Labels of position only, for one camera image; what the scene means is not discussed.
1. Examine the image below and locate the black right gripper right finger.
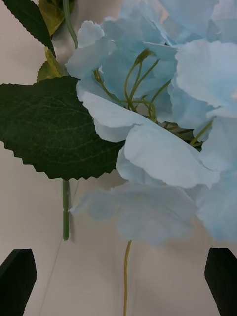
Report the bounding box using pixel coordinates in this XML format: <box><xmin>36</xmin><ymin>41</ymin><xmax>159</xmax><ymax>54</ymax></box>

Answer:
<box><xmin>204</xmin><ymin>247</ymin><xmax>237</xmax><ymax>316</ymax></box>

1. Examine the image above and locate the pale blue flower with stem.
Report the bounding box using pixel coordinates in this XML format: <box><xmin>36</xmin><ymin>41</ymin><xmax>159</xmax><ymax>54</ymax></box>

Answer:
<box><xmin>0</xmin><ymin>0</ymin><xmax>237</xmax><ymax>316</ymax></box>

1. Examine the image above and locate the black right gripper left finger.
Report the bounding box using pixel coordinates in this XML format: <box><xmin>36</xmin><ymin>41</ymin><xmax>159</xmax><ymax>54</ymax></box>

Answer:
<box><xmin>0</xmin><ymin>248</ymin><xmax>38</xmax><ymax>316</ymax></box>

